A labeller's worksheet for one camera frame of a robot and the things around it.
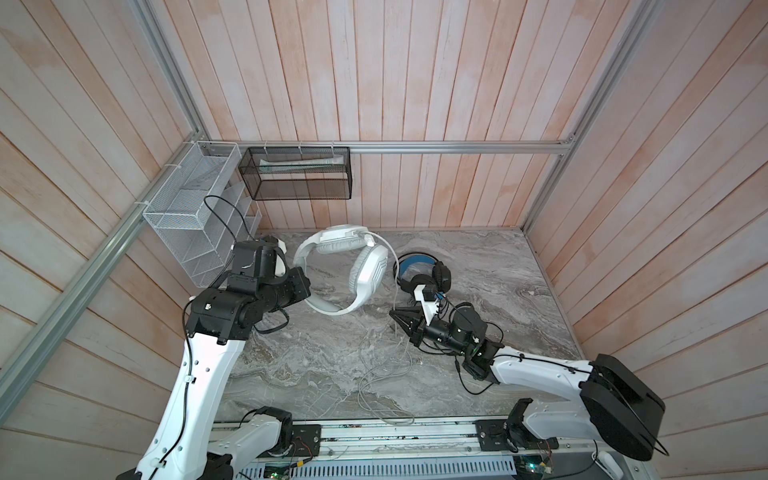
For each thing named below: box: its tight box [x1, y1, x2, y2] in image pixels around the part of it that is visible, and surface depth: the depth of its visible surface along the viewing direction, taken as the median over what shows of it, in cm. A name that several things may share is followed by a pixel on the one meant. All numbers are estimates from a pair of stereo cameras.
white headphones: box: [293, 224, 388, 316], surface depth 58 cm
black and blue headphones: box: [393, 252, 451, 294], surface depth 109 cm
